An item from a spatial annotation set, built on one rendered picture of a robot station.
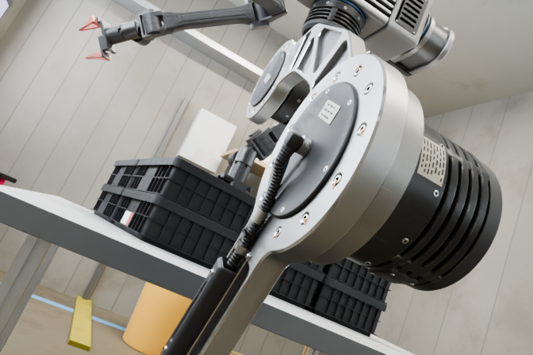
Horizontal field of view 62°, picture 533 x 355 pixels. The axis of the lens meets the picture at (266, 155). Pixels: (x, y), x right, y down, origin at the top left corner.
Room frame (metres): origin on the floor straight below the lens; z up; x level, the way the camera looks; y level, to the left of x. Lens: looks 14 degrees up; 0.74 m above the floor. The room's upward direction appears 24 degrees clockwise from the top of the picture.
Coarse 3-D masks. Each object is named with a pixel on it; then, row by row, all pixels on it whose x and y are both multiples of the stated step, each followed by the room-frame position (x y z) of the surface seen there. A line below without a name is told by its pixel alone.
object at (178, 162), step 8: (144, 160) 1.42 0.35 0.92; (152, 160) 1.33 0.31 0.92; (160, 160) 1.26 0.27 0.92; (168, 160) 1.19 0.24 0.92; (176, 160) 1.14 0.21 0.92; (184, 160) 1.15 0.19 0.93; (184, 168) 1.15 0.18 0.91; (192, 168) 1.16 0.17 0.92; (200, 176) 1.17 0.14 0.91; (208, 176) 1.18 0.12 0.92; (216, 184) 1.19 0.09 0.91; (224, 184) 1.20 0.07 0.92; (232, 192) 1.22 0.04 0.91; (240, 192) 1.23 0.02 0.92; (248, 200) 1.24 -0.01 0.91
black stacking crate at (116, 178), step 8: (120, 168) 1.75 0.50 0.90; (128, 168) 1.59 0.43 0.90; (136, 168) 1.52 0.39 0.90; (112, 176) 1.81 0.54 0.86; (120, 176) 1.65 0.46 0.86; (128, 176) 1.53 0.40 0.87; (104, 184) 1.84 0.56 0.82; (112, 184) 1.71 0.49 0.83; (120, 184) 1.59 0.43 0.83; (128, 184) 1.51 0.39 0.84
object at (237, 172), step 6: (234, 162) 1.30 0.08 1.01; (240, 162) 1.29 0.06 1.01; (234, 168) 1.29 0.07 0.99; (240, 168) 1.29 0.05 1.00; (246, 168) 1.29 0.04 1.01; (222, 174) 1.27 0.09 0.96; (228, 174) 1.30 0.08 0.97; (234, 174) 1.29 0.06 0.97; (240, 174) 1.29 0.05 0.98; (246, 174) 1.30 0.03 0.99; (228, 180) 1.28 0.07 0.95; (240, 180) 1.29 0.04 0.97
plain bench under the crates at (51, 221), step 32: (0, 192) 0.66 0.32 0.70; (32, 192) 1.17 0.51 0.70; (32, 224) 0.67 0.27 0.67; (64, 224) 0.69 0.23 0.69; (96, 224) 0.93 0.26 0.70; (32, 256) 1.22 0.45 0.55; (96, 256) 0.70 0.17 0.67; (128, 256) 0.72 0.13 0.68; (160, 256) 0.80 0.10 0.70; (0, 288) 1.21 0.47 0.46; (32, 288) 2.10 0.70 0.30; (192, 288) 0.75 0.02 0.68; (0, 320) 1.22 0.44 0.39; (256, 320) 0.79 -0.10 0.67; (288, 320) 0.80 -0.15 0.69; (320, 320) 1.10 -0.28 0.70; (352, 352) 0.84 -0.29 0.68; (384, 352) 0.90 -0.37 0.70
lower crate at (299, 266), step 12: (300, 264) 1.35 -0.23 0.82; (288, 276) 1.36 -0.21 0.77; (300, 276) 1.37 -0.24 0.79; (312, 276) 1.38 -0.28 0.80; (276, 288) 1.35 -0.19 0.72; (288, 288) 1.36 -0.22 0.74; (300, 288) 1.38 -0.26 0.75; (312, 288) 1.40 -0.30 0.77; (288, 300) 1.38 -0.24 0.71; (300, 300) 1.39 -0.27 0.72
